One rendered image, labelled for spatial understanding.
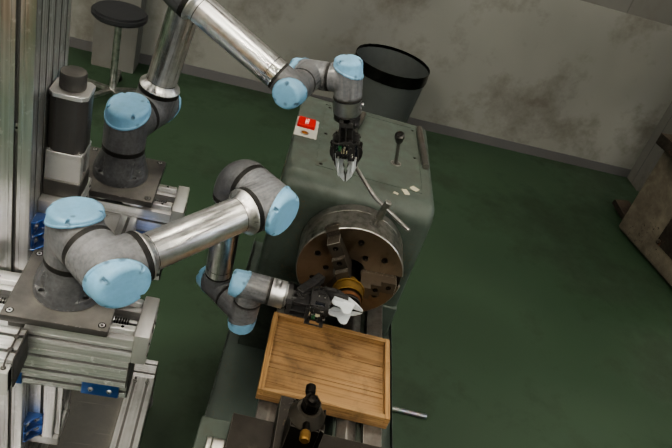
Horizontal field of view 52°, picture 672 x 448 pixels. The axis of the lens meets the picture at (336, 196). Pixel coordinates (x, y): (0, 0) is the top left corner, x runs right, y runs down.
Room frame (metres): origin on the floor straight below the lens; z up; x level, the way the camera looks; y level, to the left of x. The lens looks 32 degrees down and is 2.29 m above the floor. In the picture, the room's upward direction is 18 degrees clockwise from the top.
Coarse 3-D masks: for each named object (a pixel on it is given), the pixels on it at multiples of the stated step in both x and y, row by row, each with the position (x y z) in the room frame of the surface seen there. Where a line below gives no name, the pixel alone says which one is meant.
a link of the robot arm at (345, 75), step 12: (336, 60) 1.62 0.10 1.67; (348, 60) 1.62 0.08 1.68; (360, 60) 1.64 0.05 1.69; (336, 72) 1.61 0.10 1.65; (348, 72) 1.60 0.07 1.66; (360, 72) 1.62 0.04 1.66; (336, 84) 1.61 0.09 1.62; (348, 84) 1.60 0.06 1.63; (360, 84) 1.62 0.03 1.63; (336, 96) 1.61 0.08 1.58; (348, 96) 1.60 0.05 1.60; (360, 96) 1.63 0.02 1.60
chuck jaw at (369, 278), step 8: (360, 272) 1.59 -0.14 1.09; (368, 272) 1.59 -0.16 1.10; (376, 272) 1.60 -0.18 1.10; (360, 280) 1.55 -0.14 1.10; (368, 280) 1.55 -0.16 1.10; (376, 280) 1.56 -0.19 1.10; (384, 280) 1.57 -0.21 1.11; (392, 280) 1.58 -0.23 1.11; (368, 288) 1.52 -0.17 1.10; (376, 288) 1.54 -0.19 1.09; (384, 288) 1.56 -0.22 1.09; (392, 288) 1.56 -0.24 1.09; (368, 296) 1.52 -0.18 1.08
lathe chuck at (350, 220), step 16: (320, 224) 1.63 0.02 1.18; (336, 224) 1.61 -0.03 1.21; (352, 224) 1.60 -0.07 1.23; (368, 224) 1.62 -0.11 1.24; (384, 224) 1.67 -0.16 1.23; (304, 240) 1.61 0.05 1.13; (320, 240) 1.58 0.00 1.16; (352, 240) 1.59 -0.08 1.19; (368, 240) 1.59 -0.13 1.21; (384, 240) 1.60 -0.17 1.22; (304, 256) 1.58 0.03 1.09; (320, 256) 1.58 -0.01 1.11; (352, 256) 1.59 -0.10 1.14; (368, 256) 1.59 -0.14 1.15; (384, 256) 1.60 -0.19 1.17; (400, 256) 1.61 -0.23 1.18; (304, 272) 1.58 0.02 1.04; (320, 272) 1.58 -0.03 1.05; (352, 272) 1.65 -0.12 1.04; (384, 272) 1.60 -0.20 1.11; (400, 272) 1.61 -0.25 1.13; (368, 304) 1.60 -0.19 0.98
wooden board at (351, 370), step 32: (288, 320) 1.52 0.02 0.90; (288, 352) 1.40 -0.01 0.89; (320, 352) 1.45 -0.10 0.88; (352, 352) 1.48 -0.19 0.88; (384, 352) 1.51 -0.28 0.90; (288, 384) 1.29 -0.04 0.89; (320, 384) 1.33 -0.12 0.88; (352, 384) 1.36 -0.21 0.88; (384, 384) 1.39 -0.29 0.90; (352, 416) 1.26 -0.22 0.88; (384, 416) 1.27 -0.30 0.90
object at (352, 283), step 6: (336, 282) 1.50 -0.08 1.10; (342, 282) 1.49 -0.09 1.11; (348, 282) 1.49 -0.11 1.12; (354, 282) 1.50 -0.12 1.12; (360, 282) 1.51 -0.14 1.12; (336, 288) 1.48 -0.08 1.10; (342, 288) 1.47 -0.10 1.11; (348, 288) 1.47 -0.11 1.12; (354, 288) 1.48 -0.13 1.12; (360, 288) 1.50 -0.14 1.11; (348, 294) 1.45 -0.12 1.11; (354, 294) 1.46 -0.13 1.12; (360, 294) 1.48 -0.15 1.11; (354, 300) 1.45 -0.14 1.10; (360, 300) 1.46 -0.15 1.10; (360, 306) 1.45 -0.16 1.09
